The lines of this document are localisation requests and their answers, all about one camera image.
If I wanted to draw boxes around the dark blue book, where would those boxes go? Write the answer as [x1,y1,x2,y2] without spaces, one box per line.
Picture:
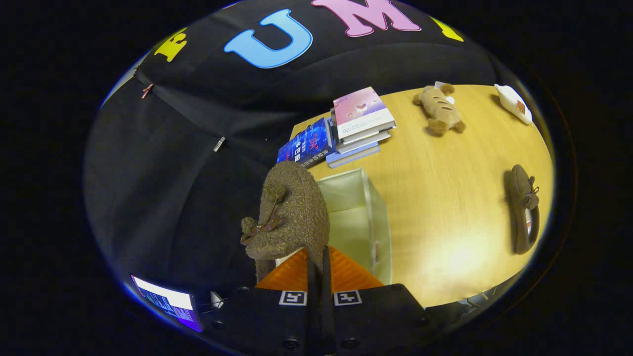
[276,117,337,169]

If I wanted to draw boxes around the pink cover book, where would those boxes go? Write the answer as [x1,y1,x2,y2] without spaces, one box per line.
[332,87,397,140]

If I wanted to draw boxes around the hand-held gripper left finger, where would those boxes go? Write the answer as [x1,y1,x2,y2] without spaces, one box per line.
[204,248,321,356]

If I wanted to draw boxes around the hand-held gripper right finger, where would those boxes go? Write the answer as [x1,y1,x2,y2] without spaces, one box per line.
[321,246,437,356]

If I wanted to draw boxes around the brown fuzzy shoe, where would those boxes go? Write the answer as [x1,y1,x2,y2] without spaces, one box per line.
[504,164,541,255]
[240,161,331,282]

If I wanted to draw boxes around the green fabric storage box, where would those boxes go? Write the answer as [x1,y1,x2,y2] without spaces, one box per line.
[276,168,392,286]

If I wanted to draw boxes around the pale blue book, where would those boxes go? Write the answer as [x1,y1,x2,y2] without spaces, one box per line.
[325,141,381,169]

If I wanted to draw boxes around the computer monitor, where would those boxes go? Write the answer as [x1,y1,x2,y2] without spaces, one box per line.
[131,274,203,333]

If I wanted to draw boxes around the tan bread plush toy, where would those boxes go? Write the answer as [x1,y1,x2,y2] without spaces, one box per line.
[413,83,466,136]

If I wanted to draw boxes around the white soft packet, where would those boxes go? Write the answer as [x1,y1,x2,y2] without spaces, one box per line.
[495,83,534,125]

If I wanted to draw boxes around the black backdrop cloth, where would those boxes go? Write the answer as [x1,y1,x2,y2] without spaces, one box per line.
[83,0,500,327]

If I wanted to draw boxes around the grey book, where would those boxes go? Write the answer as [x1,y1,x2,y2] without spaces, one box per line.
[336,126,392,148]

